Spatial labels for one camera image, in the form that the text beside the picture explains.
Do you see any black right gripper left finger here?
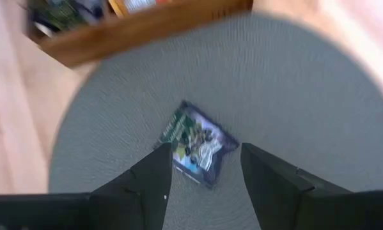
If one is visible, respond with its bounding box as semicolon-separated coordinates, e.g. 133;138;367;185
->
0;142;173;230

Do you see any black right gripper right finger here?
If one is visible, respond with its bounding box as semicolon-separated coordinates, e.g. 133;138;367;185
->
240;142;383;230

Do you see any orange black tea packet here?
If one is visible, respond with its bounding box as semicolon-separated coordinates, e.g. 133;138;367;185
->
109;0;176;17

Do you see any dark blue green tea packet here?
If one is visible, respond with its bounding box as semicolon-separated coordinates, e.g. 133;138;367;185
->
27;0;106;33
153;100;240;189

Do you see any round grey woven placemat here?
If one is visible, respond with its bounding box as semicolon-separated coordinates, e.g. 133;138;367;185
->
47;12;383;230

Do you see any wooden compartment box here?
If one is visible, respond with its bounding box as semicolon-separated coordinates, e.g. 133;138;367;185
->
26;0;254;68

